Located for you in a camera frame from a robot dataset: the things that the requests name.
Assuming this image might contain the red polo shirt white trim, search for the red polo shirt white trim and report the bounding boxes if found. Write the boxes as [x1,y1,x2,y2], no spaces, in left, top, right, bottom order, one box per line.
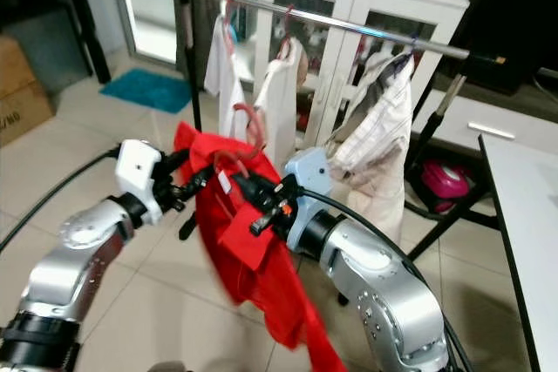
[173,121,350,372]

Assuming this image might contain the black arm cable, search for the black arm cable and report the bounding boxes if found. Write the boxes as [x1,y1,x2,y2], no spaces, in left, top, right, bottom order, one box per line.
[0,147,121,251]
[301,186,476,372]

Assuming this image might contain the dark clothes hanger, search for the dark clothes hanger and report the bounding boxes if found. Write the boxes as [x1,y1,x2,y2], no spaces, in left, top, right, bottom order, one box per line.
[399,34,419,64]

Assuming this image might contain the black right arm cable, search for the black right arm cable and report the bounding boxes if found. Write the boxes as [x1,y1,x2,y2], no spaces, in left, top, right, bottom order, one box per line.
[301,186,476,372]

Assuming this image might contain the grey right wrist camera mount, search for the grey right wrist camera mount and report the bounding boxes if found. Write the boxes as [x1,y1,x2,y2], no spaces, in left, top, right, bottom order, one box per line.
[283,147,334,255]

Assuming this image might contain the teal floor mat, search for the teal floor mat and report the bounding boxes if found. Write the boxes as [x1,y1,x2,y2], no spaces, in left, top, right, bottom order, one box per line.
[99,68,193,115]

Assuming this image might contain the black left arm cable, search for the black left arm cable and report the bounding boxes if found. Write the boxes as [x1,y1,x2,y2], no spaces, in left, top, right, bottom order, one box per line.
[0,147,121,251]

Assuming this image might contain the pink appliance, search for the pink appliance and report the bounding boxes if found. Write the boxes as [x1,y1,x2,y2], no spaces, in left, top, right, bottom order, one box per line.
[418,158,473,213]

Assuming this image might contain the white buttoned polo shirt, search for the white buttoned polo shirt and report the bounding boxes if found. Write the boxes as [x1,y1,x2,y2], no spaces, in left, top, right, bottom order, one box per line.
[253,37,308,171]

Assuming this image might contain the red plastic clothes hanger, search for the red plastic clothes hanger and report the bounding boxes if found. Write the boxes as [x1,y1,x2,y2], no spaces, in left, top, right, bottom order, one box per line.
[220,0,240,57]
[214,102,269,216]
[277,4,299,61]

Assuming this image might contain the beige checked shirt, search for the beige checked shirt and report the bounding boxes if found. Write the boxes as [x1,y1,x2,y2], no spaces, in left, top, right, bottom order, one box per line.
[325,48,416,242]

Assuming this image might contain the printed cardboard box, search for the printed cardboard box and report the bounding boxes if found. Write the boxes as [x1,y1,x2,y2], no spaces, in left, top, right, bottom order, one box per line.
[0,34,57,148]

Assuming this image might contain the black television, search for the black television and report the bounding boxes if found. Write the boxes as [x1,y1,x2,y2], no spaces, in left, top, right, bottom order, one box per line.
[458,0,558,94]

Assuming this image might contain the black clothes rack silver rail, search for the black clothes rack silver rail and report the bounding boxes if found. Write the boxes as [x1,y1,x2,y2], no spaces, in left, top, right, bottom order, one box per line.
[167,0,511,305]

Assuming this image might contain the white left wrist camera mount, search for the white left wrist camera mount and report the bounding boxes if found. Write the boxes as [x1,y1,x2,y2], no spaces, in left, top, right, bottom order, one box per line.
[116,139,164,227]

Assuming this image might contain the white table black legs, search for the white table black legs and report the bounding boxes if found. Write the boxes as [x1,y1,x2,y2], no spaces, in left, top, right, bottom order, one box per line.
[477,132,558,372]

